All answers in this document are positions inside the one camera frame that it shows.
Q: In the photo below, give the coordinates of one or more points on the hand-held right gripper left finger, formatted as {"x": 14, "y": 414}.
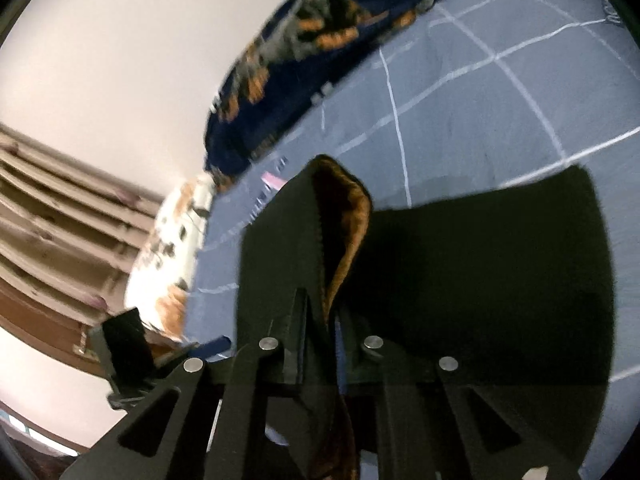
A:
{"x": 296, "y": 345}

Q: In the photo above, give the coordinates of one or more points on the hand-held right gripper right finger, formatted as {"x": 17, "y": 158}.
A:
{"x": 345, "y": 355}

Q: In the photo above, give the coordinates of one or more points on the blue checked bedsheet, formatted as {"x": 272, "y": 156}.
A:
{"x": 475, "y": 110}

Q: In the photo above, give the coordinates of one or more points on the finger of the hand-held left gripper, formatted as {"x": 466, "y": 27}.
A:
{"x": 215, "y": 345}

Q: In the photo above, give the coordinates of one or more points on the black pants with brown lining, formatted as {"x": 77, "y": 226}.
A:
{"x": 475, "y": 270}

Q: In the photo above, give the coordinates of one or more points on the white and orange patterned pillow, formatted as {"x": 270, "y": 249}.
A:
{"x": 165, "y": 260}

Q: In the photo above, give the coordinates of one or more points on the navy printed blanket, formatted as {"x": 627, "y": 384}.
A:
{"x": 310, "y": 25}

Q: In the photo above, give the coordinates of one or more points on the brown wooden rail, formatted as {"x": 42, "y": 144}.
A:
{"x": 40, "y": 330}

